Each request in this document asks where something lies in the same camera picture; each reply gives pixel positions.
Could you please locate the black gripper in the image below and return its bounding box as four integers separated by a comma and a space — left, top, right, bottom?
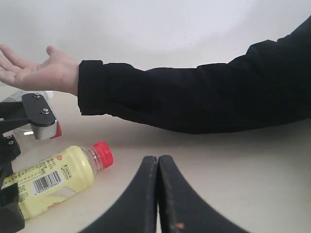
0, 101, 30, 233

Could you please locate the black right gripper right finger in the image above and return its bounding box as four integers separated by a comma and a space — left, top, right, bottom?
158, 155, 247, 233

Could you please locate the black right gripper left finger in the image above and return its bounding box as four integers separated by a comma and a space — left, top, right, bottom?
81, 156, 158, 233

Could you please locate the yellow red cap bottle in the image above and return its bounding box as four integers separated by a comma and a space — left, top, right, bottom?
2, 141, 114, 219

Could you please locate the clear red label bottle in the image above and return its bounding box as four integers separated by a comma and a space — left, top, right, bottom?
0, 92, 62, 140

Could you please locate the black sleeved forearm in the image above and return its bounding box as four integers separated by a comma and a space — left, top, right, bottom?
78, 19, 311, 134

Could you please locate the open bare human hand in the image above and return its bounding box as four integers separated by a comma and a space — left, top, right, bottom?
0, 44, 79, 96

